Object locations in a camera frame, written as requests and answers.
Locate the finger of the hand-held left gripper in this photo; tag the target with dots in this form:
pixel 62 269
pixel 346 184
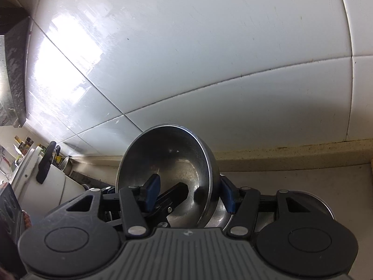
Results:
pixel 177 194
pixel 112 189

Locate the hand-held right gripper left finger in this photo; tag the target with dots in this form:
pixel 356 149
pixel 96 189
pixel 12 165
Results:
pixel 151 191

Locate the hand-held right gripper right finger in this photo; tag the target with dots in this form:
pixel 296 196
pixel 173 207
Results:
pixel 228 195

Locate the stainless steel bowl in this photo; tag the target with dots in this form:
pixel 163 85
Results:
pixel 180 151
pixel 317 201

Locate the aluminium pressure cooker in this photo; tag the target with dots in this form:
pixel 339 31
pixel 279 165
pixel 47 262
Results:
pixel 64 186

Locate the aluminium pressure cooker lid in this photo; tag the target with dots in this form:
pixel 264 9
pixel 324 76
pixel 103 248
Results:
pixel 29 163

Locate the group of condiment bottles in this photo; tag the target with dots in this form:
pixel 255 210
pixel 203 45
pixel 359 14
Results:
pixel 24 144

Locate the black glass gas stove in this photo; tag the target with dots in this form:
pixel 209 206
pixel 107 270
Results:
pixel 8 210

